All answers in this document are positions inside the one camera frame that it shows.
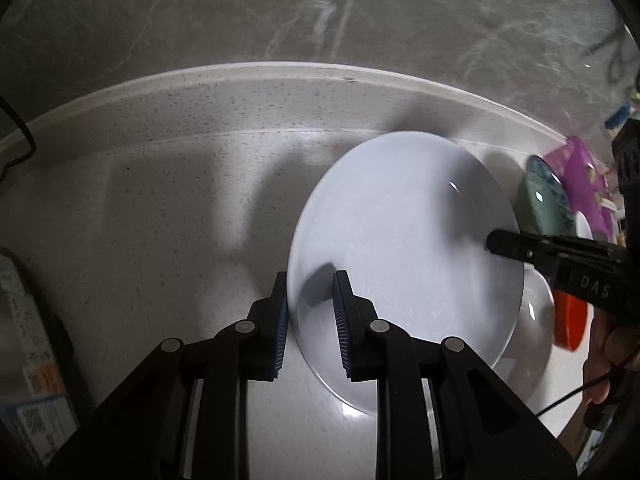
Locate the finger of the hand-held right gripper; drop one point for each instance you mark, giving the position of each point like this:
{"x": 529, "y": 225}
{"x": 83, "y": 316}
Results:
{"x": 520, "y": 246}

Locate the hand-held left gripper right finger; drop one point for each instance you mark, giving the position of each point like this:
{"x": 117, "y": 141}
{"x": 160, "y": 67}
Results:
{"x": 341, "y": 322}

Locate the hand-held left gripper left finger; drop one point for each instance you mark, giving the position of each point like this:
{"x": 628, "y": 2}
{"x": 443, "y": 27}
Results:
{"x": 280, "y": 322}

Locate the orange bowl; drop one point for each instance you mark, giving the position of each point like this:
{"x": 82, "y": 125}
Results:
{"x": 572, "y": 322}

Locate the blue patterned green plate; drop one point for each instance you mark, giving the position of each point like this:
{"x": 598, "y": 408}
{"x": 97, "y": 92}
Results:
{"x": 542, "y": 200}

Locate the white bowl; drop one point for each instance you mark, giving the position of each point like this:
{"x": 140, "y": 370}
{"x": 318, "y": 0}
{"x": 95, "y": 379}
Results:
{"x": 535, "y": 315}

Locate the large white plate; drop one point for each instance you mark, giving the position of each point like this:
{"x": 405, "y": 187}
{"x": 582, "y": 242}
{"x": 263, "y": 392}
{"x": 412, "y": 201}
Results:
{"x": 400, "y": 230}

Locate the person's right hand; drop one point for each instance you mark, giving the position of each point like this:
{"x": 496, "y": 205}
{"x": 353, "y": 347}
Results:
{"x": 612, "y": 360}

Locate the purple plastic container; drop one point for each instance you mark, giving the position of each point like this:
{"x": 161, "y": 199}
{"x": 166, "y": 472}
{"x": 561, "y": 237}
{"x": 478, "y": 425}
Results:
{"x": 580, "y": 175}

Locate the blue sponge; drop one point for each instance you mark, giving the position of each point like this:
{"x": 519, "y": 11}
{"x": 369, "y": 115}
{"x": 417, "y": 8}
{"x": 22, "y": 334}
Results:
{"x": 617, "y": 117}

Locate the printed cardboard box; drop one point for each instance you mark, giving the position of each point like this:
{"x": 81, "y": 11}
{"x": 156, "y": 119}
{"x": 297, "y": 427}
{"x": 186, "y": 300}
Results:
{"x": 35, "y": 360}

